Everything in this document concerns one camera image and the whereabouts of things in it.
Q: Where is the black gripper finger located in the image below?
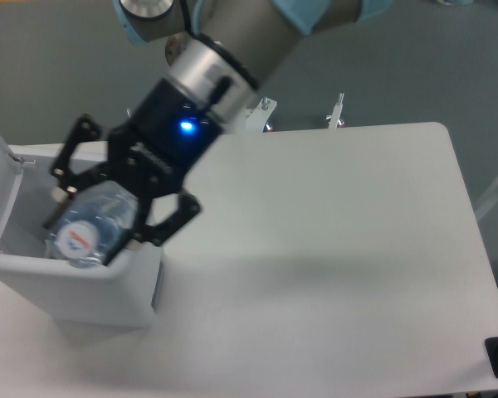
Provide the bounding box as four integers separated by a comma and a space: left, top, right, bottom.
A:
41, 112, 117, 230
102, 189, 201, 266

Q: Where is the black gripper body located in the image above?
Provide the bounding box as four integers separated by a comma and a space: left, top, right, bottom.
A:
106, 76, 232, 201

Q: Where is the clear plastic bottle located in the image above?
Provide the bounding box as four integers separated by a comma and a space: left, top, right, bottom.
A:
47, 182, 137, 269

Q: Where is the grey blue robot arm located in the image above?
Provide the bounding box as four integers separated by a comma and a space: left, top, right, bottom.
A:
44, 1, 390, 268

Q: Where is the white trash can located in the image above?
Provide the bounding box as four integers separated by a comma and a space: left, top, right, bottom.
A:
0, 135, 164, 328

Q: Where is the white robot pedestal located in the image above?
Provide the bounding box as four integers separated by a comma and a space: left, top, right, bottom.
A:
126, 32, 279, 136

